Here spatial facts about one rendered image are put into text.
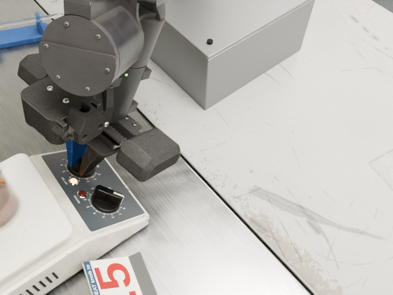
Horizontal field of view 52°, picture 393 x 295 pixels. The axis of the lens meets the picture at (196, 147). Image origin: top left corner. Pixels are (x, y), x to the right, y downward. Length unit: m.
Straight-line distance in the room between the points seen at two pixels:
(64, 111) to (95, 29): 0.09
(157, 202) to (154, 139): 0.14
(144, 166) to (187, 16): 0.26
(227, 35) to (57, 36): 0.29
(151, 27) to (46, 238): 0.22
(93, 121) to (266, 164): 0.28
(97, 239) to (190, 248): 0.11
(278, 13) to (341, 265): 0.33
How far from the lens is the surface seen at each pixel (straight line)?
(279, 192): 0.53
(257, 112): 0.60
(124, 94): 0.39
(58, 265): 0.44
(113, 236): 0.46
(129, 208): 0.47
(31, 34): 0.74
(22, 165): 0.47
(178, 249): 0.49
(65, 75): 0.31
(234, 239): 0.50
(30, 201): 0.44
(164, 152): 0.39
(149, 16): 0.36
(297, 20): 0.64
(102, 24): 0.29
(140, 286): 0.47
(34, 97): 0.37
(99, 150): 0.41
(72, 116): 0.34
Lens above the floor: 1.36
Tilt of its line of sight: 56 degrees down
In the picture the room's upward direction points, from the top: 2 degrees clockwise
